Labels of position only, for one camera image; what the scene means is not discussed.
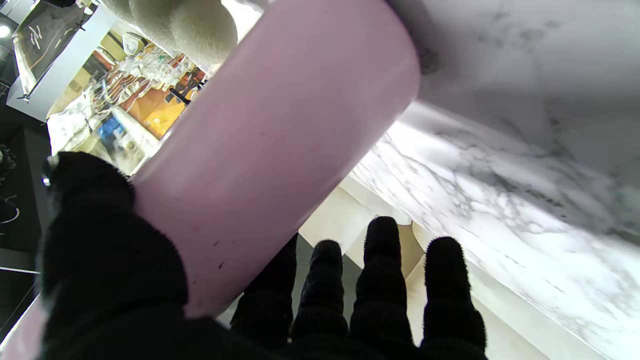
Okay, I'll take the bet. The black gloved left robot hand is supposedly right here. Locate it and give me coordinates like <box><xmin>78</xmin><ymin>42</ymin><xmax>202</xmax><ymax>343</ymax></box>
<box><xmin>37</xmin><ymin>151</ymin><xmax>488</xmax><ymax>360</ymax></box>

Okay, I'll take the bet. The pink thermos body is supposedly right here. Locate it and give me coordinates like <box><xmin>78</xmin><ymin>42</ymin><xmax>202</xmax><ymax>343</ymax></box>
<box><xmin>0</xmin><ymin>0</ymin><xmax>422</xmax><ymax>360</ymax></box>

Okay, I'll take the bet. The sponge cup brush red handle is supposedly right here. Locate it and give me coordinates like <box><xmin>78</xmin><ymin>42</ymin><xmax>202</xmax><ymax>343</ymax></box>
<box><xmin>102</xmin><ymin>0</ymin><xmax>239</xmax><ymax>66</ymax></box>

